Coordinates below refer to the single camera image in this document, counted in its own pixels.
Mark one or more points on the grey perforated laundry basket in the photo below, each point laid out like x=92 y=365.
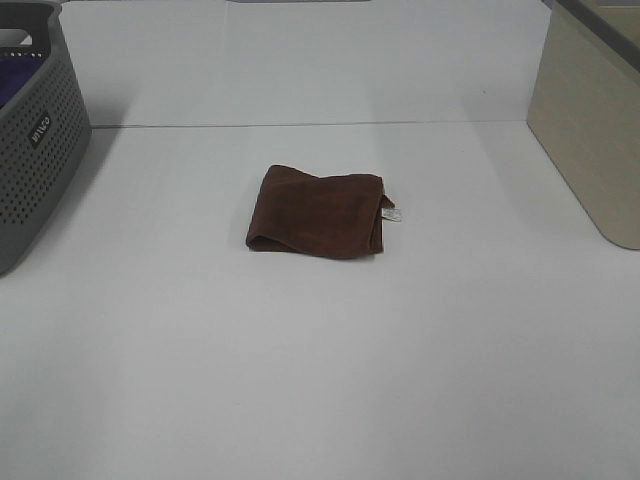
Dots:
x=45 y=129

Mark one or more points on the beige storage bin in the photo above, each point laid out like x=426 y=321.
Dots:
x=584 y=110

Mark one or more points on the purple cloth in basket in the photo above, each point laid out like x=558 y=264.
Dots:
x=15 y=73

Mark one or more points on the brown towel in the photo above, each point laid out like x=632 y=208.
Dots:
x=335 y=217

